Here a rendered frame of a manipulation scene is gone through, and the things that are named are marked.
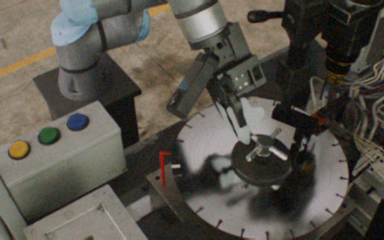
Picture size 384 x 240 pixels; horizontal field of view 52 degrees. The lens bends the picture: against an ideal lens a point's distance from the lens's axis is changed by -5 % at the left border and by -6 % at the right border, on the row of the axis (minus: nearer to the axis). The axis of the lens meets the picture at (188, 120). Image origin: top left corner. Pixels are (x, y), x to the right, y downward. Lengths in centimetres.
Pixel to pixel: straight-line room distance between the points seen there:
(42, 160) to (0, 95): 167
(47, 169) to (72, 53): 36
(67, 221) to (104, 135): 21
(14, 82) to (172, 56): 96
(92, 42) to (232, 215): 62
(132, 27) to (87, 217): 56
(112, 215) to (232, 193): 22
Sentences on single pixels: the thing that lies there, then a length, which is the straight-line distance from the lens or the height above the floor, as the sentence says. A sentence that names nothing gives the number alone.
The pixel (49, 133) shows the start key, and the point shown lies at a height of 91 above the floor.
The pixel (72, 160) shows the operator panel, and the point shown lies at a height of 87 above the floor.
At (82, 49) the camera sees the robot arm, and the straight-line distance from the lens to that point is 111.
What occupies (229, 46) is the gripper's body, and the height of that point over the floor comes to 114.
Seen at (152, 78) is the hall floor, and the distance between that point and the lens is 239.
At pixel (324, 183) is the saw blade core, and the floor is 95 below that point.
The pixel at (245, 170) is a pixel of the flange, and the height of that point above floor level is 96.
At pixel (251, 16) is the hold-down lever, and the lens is 63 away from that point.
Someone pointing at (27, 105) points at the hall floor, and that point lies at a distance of 239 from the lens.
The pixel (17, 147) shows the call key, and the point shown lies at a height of 91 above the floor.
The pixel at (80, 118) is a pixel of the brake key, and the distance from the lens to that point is 92.
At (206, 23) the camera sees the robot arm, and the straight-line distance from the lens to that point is 64.
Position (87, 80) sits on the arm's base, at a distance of 117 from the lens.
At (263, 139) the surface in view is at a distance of 73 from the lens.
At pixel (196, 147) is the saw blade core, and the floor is 95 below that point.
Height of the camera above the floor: 155
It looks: 46 degrees down
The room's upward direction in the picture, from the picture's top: straight up
